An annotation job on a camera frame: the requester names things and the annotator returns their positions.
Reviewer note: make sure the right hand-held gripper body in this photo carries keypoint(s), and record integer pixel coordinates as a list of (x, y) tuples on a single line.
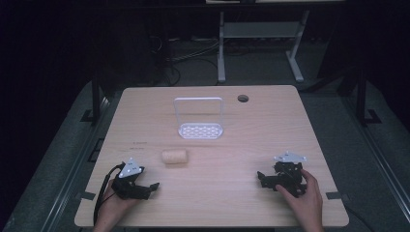
[(288, 175)]

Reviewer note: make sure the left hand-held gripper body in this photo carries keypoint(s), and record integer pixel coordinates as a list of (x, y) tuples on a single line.
[(129, 170)]

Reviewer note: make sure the person's left hand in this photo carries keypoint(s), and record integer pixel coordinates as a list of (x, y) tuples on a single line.
[(111, 209)]

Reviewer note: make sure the person's right hand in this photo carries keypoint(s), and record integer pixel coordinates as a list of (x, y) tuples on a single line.
[(307, 209)]

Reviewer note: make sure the beige bread roll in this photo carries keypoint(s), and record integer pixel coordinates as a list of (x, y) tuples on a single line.
[(174, 156)]

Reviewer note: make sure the grey tape strip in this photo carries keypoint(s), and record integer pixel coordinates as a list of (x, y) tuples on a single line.
[(333, 195), (87, 195)]

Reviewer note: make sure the black metal stand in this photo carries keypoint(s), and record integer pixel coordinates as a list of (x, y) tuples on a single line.
[(96, 96), (361, 96)]

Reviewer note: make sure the metal floor rail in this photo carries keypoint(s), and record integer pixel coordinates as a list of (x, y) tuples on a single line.
[(69, 180), (380, 167)]

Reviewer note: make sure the white metal desk frame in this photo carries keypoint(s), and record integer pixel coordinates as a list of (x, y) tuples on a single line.
[(257, 29)]

